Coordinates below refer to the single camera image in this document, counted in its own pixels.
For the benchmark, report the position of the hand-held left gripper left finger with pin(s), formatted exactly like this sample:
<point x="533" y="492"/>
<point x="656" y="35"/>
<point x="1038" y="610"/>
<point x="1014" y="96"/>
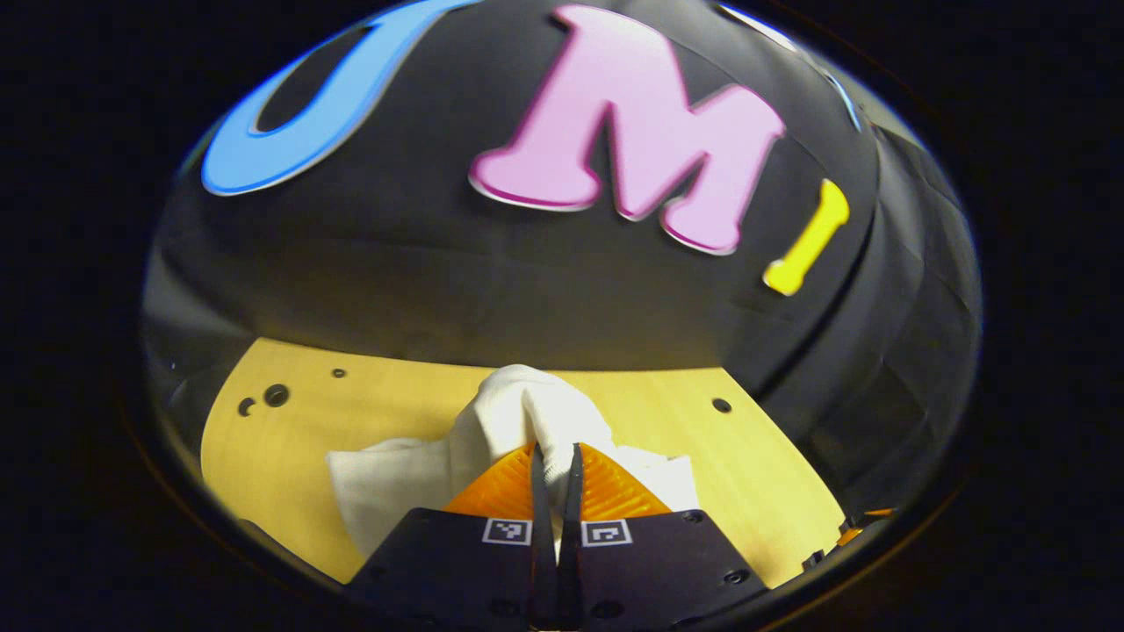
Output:
<point x="543" y="562"/>

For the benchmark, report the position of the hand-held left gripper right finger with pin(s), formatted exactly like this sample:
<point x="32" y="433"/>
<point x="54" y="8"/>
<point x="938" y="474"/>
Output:
<point x="571" y="562"/>

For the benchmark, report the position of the white hooded sweatshirt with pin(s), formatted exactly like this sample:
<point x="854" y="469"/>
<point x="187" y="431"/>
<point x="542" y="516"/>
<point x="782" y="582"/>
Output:
<point x="509" y="412"/>

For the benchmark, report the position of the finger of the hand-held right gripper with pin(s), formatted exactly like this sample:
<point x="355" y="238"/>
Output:
<point x="850" y="535"/>

